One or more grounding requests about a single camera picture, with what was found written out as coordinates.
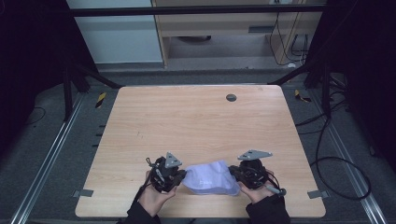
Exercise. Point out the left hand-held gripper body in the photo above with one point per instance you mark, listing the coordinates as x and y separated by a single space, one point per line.
165 177

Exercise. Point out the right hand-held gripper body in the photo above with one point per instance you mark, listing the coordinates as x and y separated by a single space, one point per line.
253 174

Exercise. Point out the lavender ankle sock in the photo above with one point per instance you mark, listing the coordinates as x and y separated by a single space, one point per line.
219 192
208 177

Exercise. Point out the person's right hand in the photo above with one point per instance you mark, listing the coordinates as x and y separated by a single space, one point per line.
260 195

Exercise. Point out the person's left hand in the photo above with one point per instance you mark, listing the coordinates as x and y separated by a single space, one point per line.
155 200

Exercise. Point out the white cabinet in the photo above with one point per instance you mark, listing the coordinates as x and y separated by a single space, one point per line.
118 40

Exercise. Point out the light wooden desk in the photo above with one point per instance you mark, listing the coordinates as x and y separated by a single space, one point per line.
218 23

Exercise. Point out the black curtain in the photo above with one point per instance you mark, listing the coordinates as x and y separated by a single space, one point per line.
31 62
364 62

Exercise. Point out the grey table edge bracket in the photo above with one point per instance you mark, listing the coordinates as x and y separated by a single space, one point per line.
82 193
317 194

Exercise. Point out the aluminium floor rail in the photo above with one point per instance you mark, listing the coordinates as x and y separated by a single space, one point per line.
351 168
46 155

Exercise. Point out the black metal frame stand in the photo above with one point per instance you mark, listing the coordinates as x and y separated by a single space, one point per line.
325 90
67 93

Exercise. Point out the black horizontal frame bar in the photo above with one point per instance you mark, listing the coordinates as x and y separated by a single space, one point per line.
193 10

